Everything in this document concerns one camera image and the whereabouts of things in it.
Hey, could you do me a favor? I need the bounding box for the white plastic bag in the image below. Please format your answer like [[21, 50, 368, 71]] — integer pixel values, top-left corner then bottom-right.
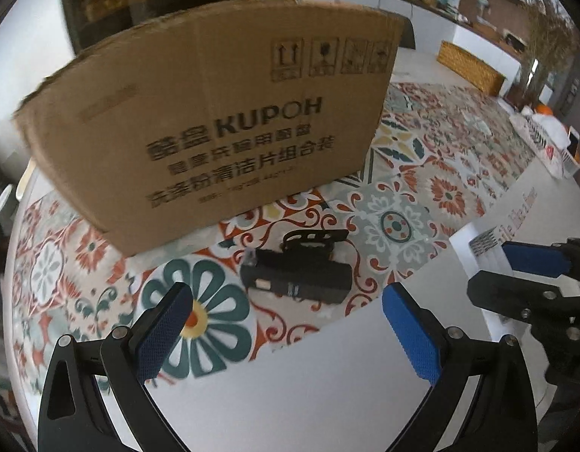
[[508, 105, 580, 180]]

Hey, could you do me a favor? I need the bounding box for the patterned table runner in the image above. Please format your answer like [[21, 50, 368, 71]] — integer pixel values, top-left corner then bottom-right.
[[12, 83, 533, 394]]

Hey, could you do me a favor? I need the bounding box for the woven bamboo tissue box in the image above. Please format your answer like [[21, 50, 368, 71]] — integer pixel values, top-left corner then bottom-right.
[[436, 41, 505, 97]]

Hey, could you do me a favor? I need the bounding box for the dried flower vase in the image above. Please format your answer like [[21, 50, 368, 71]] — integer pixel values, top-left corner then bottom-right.
[[505, 0, 579, 110]]

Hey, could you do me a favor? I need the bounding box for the black rectangular device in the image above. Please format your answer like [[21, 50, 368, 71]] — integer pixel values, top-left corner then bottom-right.
[[240, 230, 352, 304]]

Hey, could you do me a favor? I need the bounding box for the dark dining chair right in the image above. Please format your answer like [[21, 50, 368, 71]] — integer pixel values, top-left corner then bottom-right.
[[399, 15, 416, 50]]

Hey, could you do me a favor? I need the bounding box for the brown cardboard box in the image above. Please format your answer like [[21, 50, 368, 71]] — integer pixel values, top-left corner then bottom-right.
[[13, 0, 403, 256]]

